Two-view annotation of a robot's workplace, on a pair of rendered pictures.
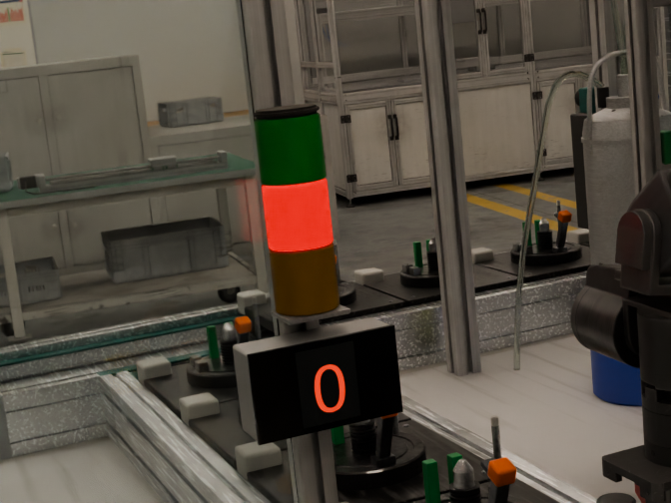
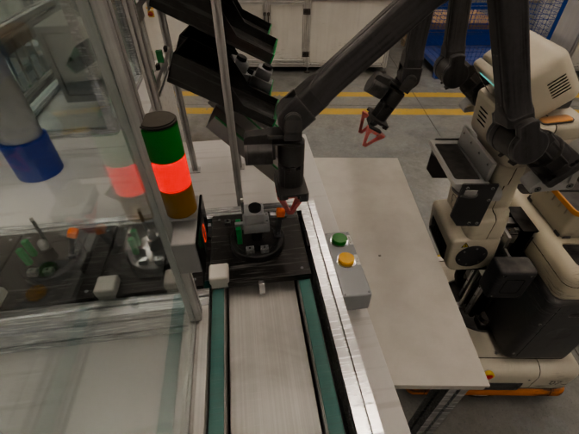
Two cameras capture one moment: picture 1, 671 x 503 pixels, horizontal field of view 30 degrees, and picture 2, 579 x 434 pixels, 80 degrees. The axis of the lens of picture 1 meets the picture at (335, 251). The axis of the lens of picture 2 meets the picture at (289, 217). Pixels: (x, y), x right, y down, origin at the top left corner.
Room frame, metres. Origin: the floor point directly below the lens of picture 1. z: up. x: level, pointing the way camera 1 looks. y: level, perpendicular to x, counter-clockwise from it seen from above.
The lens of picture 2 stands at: (0.68, 0.39, 1.62)
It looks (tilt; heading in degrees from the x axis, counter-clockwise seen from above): 42 degrees down; 284
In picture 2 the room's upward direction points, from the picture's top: straight up
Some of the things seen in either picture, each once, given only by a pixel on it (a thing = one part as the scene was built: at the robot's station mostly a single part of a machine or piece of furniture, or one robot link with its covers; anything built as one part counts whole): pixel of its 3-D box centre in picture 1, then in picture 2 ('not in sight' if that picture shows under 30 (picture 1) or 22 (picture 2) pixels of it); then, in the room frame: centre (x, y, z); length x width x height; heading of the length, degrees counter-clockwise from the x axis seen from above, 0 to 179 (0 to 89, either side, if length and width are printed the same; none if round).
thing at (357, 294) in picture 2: not in sight; (345, 268); (0.67, -0.19, 0.93); 0.21 x 0.07 x 0.06; 112
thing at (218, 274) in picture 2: not in sight; (219, 275); (0.96, -0.07, 0.97); 0.05 x 0.05 x 0.04; 22
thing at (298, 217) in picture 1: (297, 213); (171, 170); (0.94, 0.03, 1.33); 0.05 x 0.05 x 0.05
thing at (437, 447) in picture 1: (361, 431); not in sight; (1.37, -0.01, 1.01); 0.24 x 0.24 x 0.13; 22
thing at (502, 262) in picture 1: (544, 237); not in sight; (2.43, -0.41, 1.01); 0.24 x 0.24 x 0.13; 22
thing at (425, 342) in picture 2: not in sight; (316, 238); (0.77, -0.37, 0.84); 0.90 x 0.70 x 0.03; 103
